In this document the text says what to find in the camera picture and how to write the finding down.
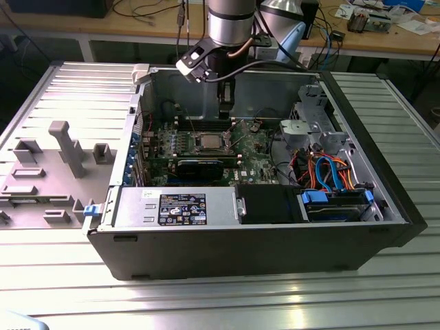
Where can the thin metal locking lever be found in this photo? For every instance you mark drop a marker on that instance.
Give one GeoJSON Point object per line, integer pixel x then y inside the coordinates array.
{"type": "Point", "coordinates": [190, 122]}

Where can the silver CPU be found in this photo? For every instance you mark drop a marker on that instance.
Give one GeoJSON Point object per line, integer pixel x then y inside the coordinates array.
{"type": "Point", "coordinates": [211, 141]}

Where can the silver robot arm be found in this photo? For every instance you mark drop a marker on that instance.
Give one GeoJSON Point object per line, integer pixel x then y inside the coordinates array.
{"type": "Point", "coordinates": [232, 20]}

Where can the round silver coin battery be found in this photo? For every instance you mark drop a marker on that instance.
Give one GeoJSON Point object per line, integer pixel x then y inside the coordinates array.
{"type": "Point", "coordinates": [254, 128]}

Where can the black upright device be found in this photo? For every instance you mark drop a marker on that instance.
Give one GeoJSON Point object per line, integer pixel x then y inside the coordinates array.
{"type": "Point", "coordinates": [313, 17]}

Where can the green Dell motherboard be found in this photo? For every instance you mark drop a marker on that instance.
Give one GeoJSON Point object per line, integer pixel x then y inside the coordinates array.
{"type": "Point", "coordinates": [254, 151]}

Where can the wooden desk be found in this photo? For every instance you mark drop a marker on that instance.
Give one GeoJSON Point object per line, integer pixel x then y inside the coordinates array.
{"type": "Point", "coordinates": [137, 31]}

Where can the perforated metal drive cage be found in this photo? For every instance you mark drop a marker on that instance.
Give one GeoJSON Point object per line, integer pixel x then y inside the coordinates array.
{"type": "Point", "coordinates": [323, 113]}

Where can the small black adapter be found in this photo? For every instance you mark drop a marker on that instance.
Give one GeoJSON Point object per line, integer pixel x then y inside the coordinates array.
{"type": "Point", "coordinates": [338, 36]}

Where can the black graphics card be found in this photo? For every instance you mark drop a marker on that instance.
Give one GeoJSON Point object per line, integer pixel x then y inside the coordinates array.
{"type": "Point", "coordinates": [199, 168]}

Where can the grey electronic device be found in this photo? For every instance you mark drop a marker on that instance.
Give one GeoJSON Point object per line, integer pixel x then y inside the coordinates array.
{"type": "Point", "coordinates": [369, 22]}

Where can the grey power supply unit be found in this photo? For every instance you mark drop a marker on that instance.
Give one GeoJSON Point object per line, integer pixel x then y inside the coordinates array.
{"type": "Point", "coordinates": [137, 206]}

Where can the black computer box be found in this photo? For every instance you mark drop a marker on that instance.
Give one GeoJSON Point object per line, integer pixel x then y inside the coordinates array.
{"type": "Point", "coordinates": [58, 8]}

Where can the hard disk in blue carrier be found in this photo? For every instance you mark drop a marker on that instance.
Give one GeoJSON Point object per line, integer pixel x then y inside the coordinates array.
{"type": "Point", "coordinates": [330, 209]}

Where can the blue box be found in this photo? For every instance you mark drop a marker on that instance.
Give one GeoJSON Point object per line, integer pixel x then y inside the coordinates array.
{"type": "Point", "coordinates": [405, 4]}

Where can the white paper sheets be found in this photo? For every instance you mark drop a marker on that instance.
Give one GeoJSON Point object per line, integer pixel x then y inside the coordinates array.
{"type": "Point", "coordinates": [416, 27]}

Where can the black PC case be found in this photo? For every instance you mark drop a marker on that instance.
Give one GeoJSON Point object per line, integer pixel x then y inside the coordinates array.
{"type": "Point", "coordinates": [240, 251]}

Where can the blue plastic latch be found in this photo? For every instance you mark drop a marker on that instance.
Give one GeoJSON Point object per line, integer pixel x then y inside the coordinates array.
{"type": "Point", "coordinates": [90, 210]}

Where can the grey parts rack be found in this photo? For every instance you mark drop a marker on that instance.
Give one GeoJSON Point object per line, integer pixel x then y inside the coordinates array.
{"type": "Point", "coordinates": [41, 192]}

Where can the white rounded device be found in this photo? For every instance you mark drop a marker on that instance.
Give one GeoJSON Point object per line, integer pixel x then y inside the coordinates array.
{"type": "Point", "coordinates": [17, 323]}

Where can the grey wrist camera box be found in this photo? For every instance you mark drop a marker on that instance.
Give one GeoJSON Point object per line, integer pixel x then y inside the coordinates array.
{"type": "Point", "coordinates": [268, 51]}

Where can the black and white wrist camera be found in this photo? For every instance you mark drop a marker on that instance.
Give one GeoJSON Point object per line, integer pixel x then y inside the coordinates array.
{"type": "Point", "coordinates": [190, 63]}

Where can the grey metal bracket plate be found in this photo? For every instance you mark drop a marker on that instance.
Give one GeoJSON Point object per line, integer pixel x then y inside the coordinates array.
{"type": "Point", "coordinates": [295, 132]}

